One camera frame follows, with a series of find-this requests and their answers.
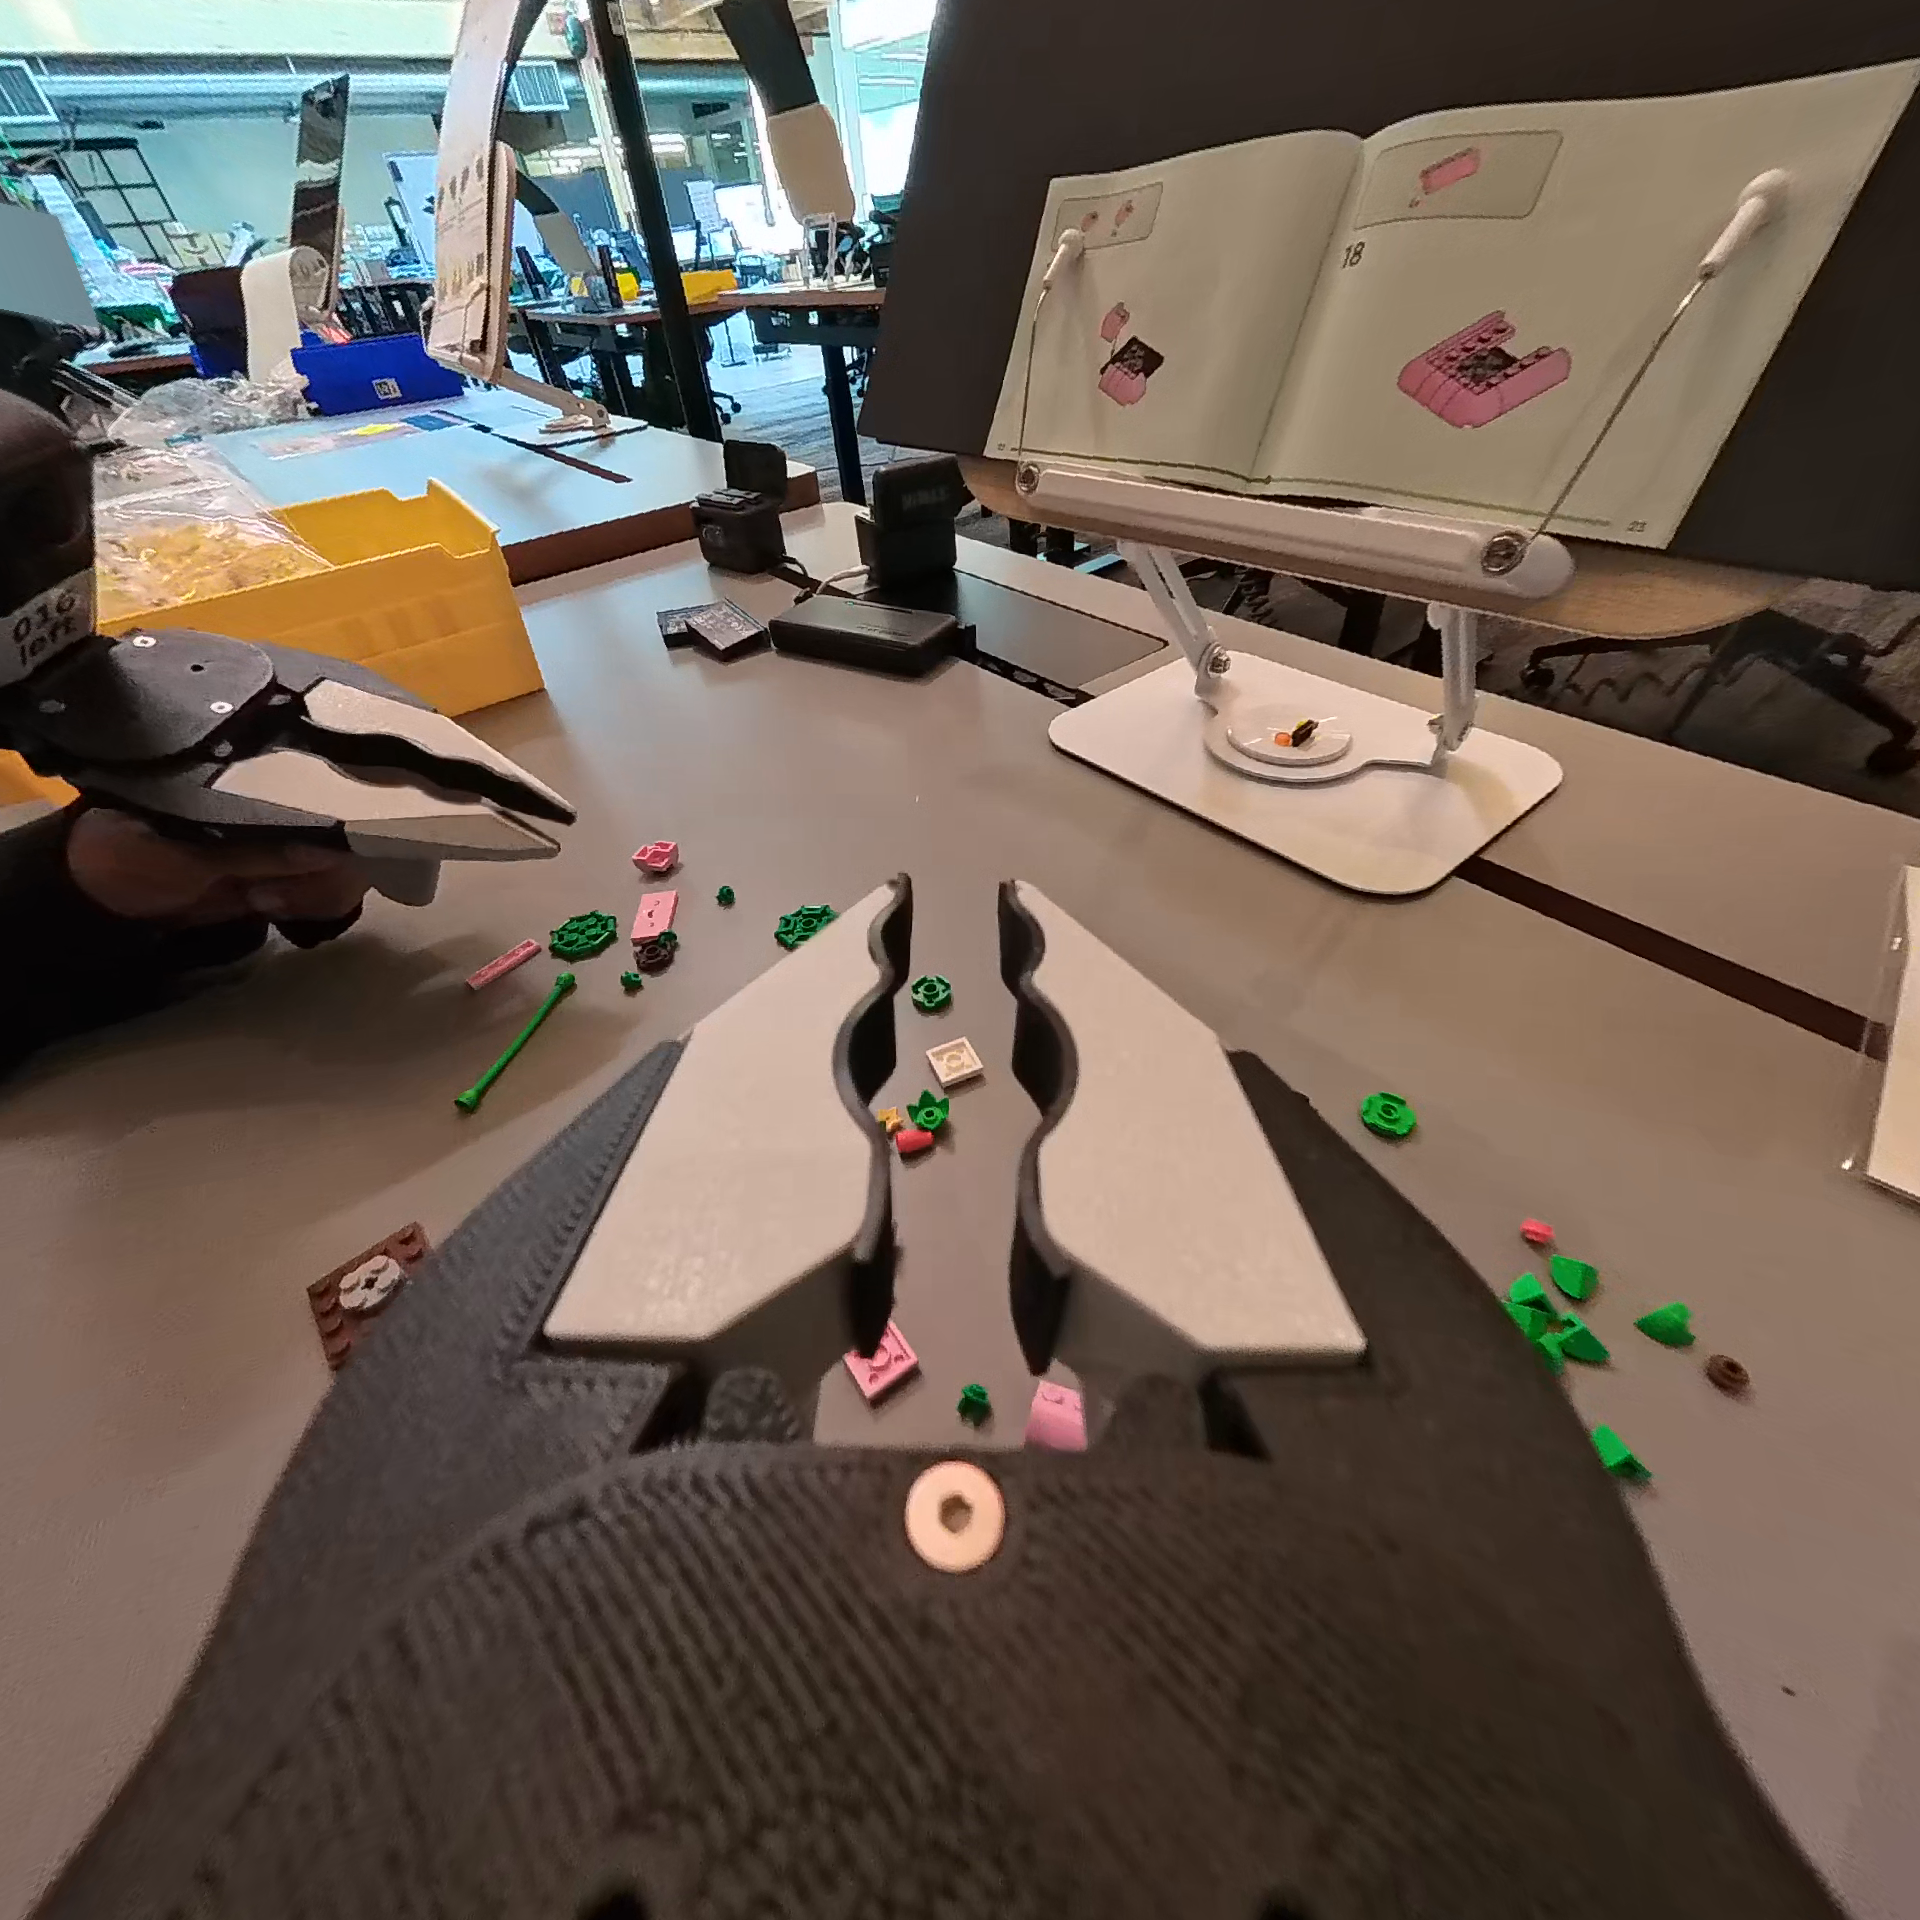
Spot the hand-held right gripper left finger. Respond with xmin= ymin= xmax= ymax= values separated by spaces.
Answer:
xmin=544 ymin=875 xmax=914 ymax=1387

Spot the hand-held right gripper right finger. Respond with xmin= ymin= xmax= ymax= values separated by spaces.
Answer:
xmin=1000 ymin=880 xmax=1369 ymax=1387

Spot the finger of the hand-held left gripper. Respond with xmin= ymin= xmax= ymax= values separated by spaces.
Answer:
xmin=292 ymin=682 xmax=578 ymax=827
xmin=210 ymin=744 xmax=565 ymax=909

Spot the brown square plate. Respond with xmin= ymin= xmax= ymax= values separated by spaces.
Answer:
xmin=306 ymin=1222 xmax=437 ymax=1370

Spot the person's left forearm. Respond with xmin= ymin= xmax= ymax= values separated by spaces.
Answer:
xmin=0 ymin=796 xmax=278 ymax=1088

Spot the person's left hand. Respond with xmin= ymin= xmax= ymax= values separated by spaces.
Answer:
xmin=64 ymin=810 xmax=377 ymax=962

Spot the yellow plastic bin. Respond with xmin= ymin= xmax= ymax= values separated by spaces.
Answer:
xmin=0 ymin=479 xmax=549 ymax=812

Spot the clear plastic bag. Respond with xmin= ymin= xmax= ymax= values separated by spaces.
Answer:
xmin=89 ymin=376 xmax=337 ymax=604

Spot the green stick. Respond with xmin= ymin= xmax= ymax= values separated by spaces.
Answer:
xmin=457 ymin=971 xmax=578 ymax=1112

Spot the blue plastic bin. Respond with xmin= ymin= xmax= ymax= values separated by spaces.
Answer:
xmin=289 ymin=330 xmax=464 ymax=419

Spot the pile of green slopes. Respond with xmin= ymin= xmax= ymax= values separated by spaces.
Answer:
xmin=1504 ymin=1252 xmax=1695 ymax=1487

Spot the white book stand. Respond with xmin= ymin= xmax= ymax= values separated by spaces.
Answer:
xmin=958 ymin=168 xmax=1802 ymax=903

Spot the black flat box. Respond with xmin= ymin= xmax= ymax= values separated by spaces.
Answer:
xmin=769 ymin=601 xmax=961 ymax=676

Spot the book stand with booklet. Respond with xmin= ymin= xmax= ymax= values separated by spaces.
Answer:
xmin=424 ymin=0 xmax=613 ymax=438

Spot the black upright device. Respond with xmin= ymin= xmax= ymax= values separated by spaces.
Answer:
xmin=856 ymin=459 xmax=961 ymax=604

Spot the black pole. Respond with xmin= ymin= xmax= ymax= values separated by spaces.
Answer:
xmin=586 ymin=0 xmax=715 ymax=438

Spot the paper in clear sleeve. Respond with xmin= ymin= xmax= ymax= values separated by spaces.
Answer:
xmin=1860 ymin=860 xmax=1920 ymax=1211

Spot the open instruction booklet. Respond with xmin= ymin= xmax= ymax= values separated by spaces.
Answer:
xmin=988 ymin=57 xmax=1920 ymax=549

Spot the black divider panel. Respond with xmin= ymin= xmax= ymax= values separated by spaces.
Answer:
xmin=860 ymin=0 xmax=1920 ymax=594

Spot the black camera case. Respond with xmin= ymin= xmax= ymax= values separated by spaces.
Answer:
xmin=694 ymin=485 xmax=781 ymax=574

